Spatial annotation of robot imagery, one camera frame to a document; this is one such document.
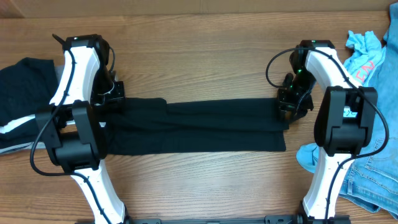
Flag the folded black clothes stack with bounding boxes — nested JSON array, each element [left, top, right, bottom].
[[1, 57, 58, 149]]

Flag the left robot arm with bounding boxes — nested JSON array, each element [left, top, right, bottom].
[[30, 34, 131, 223]]

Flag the blue denim jeans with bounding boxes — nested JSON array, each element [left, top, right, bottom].
[[340, 4, 397, 218]]

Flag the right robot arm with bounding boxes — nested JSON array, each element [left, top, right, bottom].
[[266, 40, 377, 223]]

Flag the light blue t-shirt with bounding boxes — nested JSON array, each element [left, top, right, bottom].
[[296, 30, 386, 173]]

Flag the black t-shirt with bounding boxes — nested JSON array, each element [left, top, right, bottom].
[[99, 98, 289, 156]]

